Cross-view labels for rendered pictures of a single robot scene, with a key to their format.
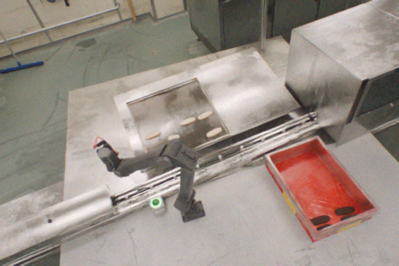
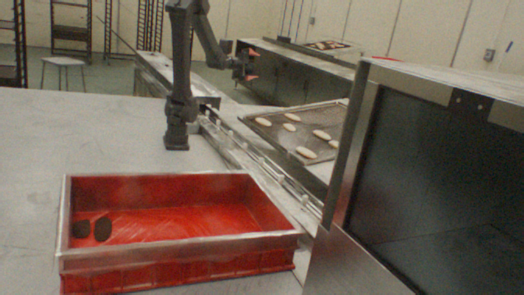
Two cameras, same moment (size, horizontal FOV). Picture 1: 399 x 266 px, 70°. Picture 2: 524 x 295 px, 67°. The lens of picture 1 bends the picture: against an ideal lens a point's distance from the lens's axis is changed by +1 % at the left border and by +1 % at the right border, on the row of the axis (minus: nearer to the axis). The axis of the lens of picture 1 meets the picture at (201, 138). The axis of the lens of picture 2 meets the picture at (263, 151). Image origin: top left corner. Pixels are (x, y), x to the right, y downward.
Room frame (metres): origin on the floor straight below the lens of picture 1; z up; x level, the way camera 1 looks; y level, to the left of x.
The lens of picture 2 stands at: (0.63, -1.32, 1.35)
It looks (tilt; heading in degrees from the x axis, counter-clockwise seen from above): 20 degrees down; 75
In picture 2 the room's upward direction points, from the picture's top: 10 degrees clockwise
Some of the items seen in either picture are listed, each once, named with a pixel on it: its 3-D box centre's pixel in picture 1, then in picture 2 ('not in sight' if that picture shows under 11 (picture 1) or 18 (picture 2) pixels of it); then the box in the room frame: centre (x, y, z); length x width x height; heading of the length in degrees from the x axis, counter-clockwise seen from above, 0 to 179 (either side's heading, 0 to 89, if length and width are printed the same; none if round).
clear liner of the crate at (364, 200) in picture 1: (314, 184); (178, 219); (0.67, -0.52, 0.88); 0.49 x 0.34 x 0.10; 12
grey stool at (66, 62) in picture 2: not in sight; (63, 80); (-0.53, 3.48, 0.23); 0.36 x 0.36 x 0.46; 49
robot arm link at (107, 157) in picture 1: (113, 161); (221, 52); (0.83, 0.42, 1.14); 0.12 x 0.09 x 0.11; 62
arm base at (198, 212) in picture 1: (191, 208); (176, 134); (0.67, 0.11, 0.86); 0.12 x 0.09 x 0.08; 98
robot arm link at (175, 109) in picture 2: (184, 200); (179, 112); (0.67, 0.13, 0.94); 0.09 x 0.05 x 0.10; 62
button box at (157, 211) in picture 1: (158, 206); (189, 126); (0.72, 0.29, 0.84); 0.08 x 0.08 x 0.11; 15
